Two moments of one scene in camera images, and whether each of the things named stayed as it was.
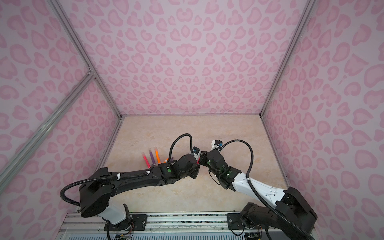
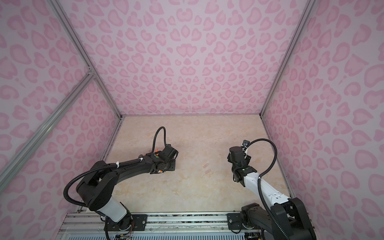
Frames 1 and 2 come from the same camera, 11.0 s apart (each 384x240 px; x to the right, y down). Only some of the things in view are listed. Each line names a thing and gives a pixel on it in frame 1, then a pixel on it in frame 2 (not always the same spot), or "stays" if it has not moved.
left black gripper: x=197 y=170 → x=173 y=167
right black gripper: x=203 y=159 → x=229 y=157
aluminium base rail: x=78 y=226 stays
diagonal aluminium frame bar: x=23 y=153 stays
